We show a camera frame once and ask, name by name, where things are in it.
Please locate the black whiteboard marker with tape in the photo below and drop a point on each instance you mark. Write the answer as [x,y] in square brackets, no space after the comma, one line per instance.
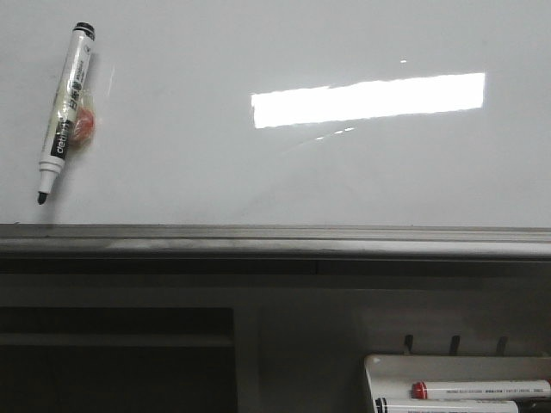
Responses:
[63,117]

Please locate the black capped whiteboard marker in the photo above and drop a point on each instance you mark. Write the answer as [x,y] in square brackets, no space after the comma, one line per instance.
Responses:
[386,405]

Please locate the white whiteboard with metal frame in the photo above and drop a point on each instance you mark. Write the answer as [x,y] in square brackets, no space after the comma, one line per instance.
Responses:
[294,129]

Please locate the red capped whiteboard marker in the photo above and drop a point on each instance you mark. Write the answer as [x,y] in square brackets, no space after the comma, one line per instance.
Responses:
[497,389]

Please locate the white marker tray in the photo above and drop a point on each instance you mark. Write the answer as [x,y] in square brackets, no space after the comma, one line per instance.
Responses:
[392,376]

